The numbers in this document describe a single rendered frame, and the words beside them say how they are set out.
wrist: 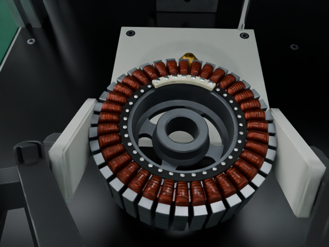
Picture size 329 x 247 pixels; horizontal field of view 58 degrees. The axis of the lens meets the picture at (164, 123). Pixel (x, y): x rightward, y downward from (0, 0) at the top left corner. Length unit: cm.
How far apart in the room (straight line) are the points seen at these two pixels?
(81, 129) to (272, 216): 16
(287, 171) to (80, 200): 16
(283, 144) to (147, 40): 21
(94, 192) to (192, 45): 18
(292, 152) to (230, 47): 19
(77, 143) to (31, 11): 26
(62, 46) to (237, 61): 19
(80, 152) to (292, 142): 11
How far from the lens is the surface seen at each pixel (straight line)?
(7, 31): 45
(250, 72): 31
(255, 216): 25
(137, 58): 32
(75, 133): 16
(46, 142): 17
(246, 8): 34
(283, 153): 18
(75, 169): 16
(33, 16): 40
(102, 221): 24
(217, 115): 21
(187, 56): 28
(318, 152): 18
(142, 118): 20
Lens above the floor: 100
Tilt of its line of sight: 56 degrees down
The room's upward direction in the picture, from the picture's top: 1 degrees counter-clockwise
